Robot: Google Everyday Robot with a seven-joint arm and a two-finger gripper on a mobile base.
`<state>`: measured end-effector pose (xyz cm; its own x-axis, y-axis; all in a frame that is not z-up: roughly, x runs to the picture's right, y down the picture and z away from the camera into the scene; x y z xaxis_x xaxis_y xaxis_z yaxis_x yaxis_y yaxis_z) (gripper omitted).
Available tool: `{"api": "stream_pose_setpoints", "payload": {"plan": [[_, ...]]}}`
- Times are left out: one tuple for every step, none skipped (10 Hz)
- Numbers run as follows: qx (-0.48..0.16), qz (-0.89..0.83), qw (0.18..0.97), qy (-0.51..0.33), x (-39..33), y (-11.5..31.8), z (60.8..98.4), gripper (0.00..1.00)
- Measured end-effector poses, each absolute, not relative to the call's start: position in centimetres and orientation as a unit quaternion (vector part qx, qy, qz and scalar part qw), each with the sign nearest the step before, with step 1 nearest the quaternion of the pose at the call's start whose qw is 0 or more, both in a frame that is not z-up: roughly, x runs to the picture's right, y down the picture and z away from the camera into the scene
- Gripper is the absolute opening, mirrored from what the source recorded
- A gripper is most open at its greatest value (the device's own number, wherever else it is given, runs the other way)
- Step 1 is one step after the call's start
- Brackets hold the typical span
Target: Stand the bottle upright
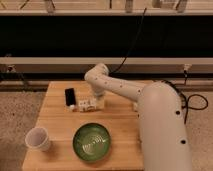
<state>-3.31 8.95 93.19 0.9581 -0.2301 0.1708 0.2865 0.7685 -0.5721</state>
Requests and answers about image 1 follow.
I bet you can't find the black phone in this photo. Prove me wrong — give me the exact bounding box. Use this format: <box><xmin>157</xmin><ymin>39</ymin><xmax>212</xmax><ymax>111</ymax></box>
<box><xmin>65</xmin><ymin>88</ymin><xmax>76</xmax><ymax>106</ymax></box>

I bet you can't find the green bowl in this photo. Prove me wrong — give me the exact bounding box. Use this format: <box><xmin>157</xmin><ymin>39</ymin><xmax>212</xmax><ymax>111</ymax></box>
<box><xmin>72</xmin><ymin>123</ymin><xmax>111</xmax><ymax>163</ymax></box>

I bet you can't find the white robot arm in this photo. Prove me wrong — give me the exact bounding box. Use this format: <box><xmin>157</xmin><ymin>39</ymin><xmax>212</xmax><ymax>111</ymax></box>
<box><xmin>84</xmin><ymin>63</ymin><xmax>192</xmax><ymax>171</ymax></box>

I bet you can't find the white wall rail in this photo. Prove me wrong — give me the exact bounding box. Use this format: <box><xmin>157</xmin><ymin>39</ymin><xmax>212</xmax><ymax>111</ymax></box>
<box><xmin>0</xmin><ymin>57</ymin><xmax>213</xmax><ymax>65</ymax></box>

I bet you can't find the white paper cup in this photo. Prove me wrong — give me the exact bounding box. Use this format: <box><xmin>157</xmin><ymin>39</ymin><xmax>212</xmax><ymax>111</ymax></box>
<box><xmin>25</xmin><ymin>127</ymin><xmax>51</xmax><ymax>151</ymax></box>

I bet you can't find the wooden table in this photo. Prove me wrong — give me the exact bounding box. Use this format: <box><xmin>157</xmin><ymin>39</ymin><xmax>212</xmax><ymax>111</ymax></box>
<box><xmin>21</xmin><ymin>80</ymin><xmax>158</xmax><ymax>171</ymax></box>

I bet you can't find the black cable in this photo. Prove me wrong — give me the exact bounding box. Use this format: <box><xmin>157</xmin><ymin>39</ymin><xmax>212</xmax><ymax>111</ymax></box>
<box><xmin>109</xmin><ymin>7</ymin><xmax>148</xmax><ymax>75</ymax></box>

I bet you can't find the clear plastic bottle white cap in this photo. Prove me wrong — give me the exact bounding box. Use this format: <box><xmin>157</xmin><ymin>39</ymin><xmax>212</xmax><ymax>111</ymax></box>
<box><xmin>69</xmin><ymin>98</ymin><xmax>97</xmax><ymax>112</ymax></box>

